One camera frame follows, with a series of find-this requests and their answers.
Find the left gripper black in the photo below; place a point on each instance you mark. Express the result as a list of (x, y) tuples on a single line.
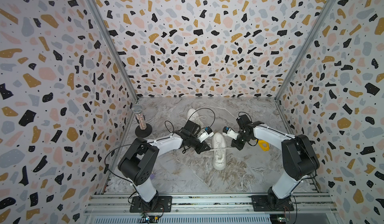
[(202, 147)]

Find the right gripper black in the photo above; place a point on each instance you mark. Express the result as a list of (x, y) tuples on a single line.
[(237, 145)]

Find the white sneaker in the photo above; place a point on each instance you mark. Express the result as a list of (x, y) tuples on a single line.
[(219, 146), (195, 117)]

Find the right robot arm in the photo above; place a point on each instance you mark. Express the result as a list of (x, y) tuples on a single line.
[(299, 158)]

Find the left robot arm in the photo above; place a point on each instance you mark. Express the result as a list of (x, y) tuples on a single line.
[(139, 160)]

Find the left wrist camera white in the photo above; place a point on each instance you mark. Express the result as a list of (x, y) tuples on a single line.
[(207, 133)]

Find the yellow plastic frame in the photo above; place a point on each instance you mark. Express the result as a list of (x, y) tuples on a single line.
[(265, 146)]

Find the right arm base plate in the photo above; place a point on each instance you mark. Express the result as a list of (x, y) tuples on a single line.
[(270, 203)]

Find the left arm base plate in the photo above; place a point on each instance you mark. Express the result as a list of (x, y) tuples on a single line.
[(150, 204)]

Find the aluminium front rail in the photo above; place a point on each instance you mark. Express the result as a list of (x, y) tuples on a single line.
[(222, 204)]

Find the aluminium corner post right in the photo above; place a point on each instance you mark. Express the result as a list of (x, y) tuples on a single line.
[(306, 45)]

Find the aluminium corner post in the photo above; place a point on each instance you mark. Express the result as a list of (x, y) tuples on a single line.
[(109, 42), (306, 45)]

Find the aluminium corner post left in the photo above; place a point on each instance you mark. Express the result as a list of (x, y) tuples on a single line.
[(109, 42)]

